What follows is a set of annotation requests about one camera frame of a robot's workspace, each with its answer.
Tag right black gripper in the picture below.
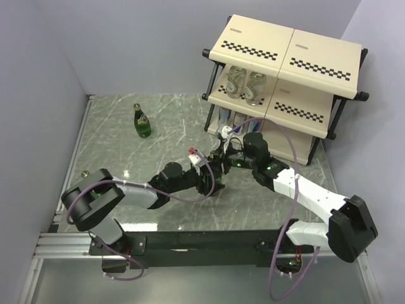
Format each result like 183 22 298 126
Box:
201 140 256 177

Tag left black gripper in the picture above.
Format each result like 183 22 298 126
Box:
168 165 225 196

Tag Red Bull can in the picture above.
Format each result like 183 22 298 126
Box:
232 112 247 135

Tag light blue drink can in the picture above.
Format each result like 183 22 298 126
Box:
218 107 232 130

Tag clear glass bottle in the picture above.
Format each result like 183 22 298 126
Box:
245 72 266 106
226 66 247 99

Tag silver can red tab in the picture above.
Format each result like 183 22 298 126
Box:
247 117 262 133

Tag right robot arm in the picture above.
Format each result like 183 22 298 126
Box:
218 127 378 263

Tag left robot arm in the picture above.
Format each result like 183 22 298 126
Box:
61 161 225 255

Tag beige checkered shelf rack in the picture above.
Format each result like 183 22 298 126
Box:
202 15 369 165

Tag black base beam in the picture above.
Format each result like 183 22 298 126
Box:
88 227 304 275

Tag green Perrier bottle tall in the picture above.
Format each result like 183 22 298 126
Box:
134 103 151 138

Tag green bottle near left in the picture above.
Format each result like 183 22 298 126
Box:
81 170 107 199

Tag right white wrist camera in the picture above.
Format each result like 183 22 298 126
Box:
216 125 233 153

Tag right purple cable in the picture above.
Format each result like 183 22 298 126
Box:
229 117 320 301

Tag aluminium frame rail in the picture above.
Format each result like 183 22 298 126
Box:
18 94 96 304

